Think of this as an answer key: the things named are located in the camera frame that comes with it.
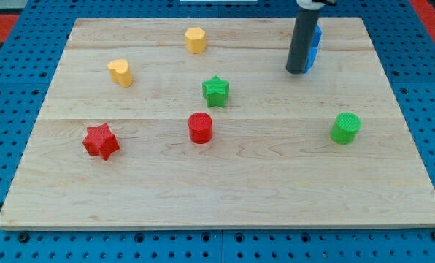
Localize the red star block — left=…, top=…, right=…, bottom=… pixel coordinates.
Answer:
left=82, top=123, right=120, bottom=161

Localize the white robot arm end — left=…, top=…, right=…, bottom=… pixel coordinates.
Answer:
left=296, top=0, right=338, bottom=11

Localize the blue cube block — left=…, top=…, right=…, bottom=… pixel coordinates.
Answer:
left=304, top=25, right=323, bottom=73

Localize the green cylinder block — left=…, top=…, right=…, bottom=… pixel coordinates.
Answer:
left=330, top=112, right=362, bottom=145

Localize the light wooden board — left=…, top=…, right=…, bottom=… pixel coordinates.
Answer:
left=0, top=18, right=435, bottom=231

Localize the red cylinder block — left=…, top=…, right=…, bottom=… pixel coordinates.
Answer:
left=188, top=112, right=212, bottom=144

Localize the green star block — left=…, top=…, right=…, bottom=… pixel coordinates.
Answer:
left=202, top=75, right=230, bottom=107

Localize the yellow heart block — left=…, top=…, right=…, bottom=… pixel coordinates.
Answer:
left=107, top=58, right=133, bottom=87

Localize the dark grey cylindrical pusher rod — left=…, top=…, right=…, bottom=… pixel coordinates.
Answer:
left=286, top=8, right=320, bottom=74

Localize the yellow hexagon block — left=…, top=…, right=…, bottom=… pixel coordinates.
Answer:
left=185, top=27, right=207, bottom=54

